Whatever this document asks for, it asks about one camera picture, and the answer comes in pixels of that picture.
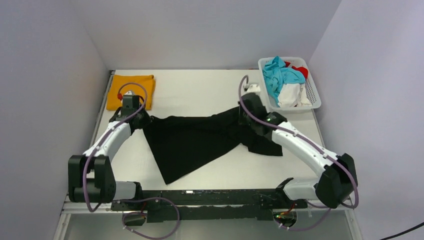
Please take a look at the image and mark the black t shirt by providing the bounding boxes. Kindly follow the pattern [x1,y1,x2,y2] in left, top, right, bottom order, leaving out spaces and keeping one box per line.
[143,107,283,185]

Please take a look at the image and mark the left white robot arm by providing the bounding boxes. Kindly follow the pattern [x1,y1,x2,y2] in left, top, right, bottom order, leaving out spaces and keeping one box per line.
[68,95,152,210]

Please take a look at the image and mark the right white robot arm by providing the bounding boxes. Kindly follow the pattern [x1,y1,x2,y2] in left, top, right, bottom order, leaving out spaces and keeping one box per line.
[238,92,359,209]

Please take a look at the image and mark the folded orange t shirt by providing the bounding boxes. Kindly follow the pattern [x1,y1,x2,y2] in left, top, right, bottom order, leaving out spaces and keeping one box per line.
[106,75,156,111]

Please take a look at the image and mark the white t shirt in basket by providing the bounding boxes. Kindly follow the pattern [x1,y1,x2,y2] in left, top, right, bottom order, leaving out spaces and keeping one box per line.
[277,83,312,108]

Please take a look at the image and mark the turquoise t shirt in basket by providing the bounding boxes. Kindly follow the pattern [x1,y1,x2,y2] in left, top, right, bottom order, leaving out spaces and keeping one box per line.
[259,56,307,105]

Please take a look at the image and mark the white plastic laundry basket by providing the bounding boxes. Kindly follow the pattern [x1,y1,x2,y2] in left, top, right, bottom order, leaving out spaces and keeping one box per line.
[258,56,321,113]

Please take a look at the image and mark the red t shirt in basket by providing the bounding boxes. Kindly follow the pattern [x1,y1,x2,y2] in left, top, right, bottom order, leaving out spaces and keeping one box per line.
[284,61,309,79]

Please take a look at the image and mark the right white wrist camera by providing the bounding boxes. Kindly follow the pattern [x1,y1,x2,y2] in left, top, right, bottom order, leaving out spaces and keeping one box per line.
[243,83,261,95]

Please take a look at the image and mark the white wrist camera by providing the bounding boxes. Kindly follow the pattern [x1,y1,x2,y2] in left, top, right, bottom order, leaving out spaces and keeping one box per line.
[243,83,261,95]
[117,90,135,101]

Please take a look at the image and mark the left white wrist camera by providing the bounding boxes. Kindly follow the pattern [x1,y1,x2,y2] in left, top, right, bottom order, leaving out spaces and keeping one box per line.
[117,90,135,101]

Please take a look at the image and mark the aluminium table frame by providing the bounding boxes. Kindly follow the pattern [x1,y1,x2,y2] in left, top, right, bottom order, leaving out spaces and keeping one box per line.
[52,70,364,240]

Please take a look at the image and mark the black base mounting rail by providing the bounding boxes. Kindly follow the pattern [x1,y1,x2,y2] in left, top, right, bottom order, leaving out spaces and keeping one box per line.
[110,188,308,223]

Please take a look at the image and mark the black cable bottom right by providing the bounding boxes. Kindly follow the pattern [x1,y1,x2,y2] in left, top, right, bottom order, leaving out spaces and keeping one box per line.
[379,221,424,240]

